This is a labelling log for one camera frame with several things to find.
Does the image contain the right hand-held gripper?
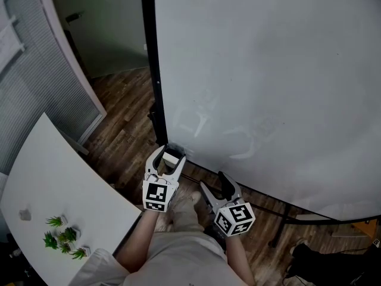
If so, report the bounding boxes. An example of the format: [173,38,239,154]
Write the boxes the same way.
[199,171,256,237]

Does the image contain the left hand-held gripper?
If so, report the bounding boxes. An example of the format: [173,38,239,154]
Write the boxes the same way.
[142,145,187,213]

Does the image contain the white whiteboard eraser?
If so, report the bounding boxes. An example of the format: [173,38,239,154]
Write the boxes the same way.
[162,153,179,166]

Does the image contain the person's right forearm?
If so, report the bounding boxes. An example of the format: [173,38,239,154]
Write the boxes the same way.
[224,234,257,286]

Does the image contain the person's left forearm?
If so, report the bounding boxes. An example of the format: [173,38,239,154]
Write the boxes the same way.
[114,210,160,273]

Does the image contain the large white whiteboard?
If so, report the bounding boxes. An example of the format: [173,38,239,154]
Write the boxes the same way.
[140,0,381,248]

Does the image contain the person's light shoe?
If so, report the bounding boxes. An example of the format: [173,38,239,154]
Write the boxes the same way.
[184,191,202,205]

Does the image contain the black waist device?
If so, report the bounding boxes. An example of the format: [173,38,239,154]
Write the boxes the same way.
[208,225,229,251]

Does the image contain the person's beige trousers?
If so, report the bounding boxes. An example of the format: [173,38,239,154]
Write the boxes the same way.
[160,201,206,235]

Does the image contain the person's beige shirt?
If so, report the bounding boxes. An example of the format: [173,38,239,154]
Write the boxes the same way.
[68,231,248,286]

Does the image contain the white table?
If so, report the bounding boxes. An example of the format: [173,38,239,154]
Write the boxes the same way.
[0,111,143,286]

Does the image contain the cluster of small potted plants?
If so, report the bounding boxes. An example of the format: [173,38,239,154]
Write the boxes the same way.
[43,214,91,261]

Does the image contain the grey-green door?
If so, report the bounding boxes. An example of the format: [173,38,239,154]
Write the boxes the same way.
[49,0,149,79]

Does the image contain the wooden cabinet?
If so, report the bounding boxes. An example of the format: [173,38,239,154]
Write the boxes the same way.
[351,217,381,247]

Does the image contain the black office chair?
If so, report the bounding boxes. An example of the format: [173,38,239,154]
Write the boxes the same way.
[0,234,48,286]

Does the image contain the white door frame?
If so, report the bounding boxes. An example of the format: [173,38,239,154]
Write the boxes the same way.
[35,0,107,144]

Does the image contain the black door handle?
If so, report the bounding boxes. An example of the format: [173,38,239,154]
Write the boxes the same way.
[65,10,85,23]

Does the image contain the white wall sign holder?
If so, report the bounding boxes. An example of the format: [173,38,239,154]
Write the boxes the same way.
[0,0,26,74]

